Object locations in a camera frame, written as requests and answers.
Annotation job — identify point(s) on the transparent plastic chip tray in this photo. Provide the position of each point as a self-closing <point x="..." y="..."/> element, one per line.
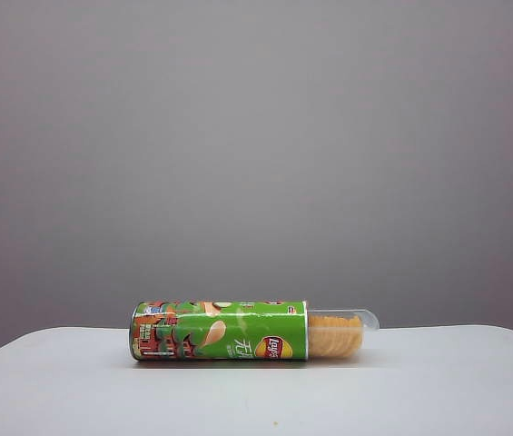
<point x="369" y="319"/>

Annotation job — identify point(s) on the green Lay's chip tub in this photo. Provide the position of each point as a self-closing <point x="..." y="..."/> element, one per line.
<point x="219" y="333"/>

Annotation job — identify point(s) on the stacked potato chips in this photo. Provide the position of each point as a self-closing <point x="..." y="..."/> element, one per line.
<point x="335" y="336"/>

